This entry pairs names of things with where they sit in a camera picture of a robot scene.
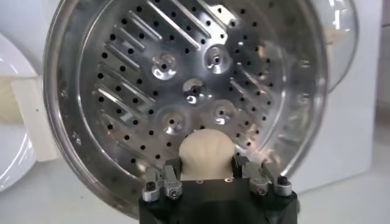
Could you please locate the stainless steel steamer basket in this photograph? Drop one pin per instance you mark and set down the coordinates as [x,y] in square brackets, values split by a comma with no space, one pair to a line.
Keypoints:
[182,61]

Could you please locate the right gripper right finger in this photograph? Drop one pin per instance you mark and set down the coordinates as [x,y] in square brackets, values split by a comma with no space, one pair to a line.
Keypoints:
[256,176]

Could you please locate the white round plate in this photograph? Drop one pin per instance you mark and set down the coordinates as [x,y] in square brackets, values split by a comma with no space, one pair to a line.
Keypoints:
[12,152]

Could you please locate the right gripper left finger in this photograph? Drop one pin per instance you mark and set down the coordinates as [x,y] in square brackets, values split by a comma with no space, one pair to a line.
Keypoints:
[169,179]

